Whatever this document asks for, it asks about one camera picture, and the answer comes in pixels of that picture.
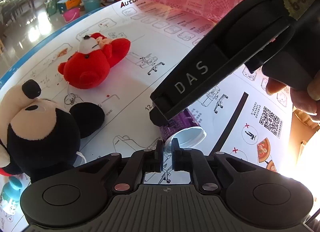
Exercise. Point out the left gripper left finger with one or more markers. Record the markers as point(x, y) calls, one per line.
point(134, 168)

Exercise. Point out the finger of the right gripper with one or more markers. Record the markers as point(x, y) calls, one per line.
point(159, 118)

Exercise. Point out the small teal bottle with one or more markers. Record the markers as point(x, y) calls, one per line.
point(10, 195)

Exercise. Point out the teal plastic bucket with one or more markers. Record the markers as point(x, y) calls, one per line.
point(91, 5)

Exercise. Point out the pink plastic bucket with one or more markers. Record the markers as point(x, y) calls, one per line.
point(71, 15)

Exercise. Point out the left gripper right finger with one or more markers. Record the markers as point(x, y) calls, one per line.
point(195, 163)

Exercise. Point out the purple white cup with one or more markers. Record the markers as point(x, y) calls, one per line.
point(185, 128)

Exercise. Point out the red bear plush toy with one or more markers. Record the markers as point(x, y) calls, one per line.
point(90, 65)

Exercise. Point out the Mickey Mouse plush toy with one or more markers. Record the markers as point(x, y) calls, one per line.
point(40, 138)

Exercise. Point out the white instruction sheet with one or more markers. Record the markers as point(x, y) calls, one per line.
point(237, 111)

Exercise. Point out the person right hand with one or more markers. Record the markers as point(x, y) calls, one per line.
point(306, 101)

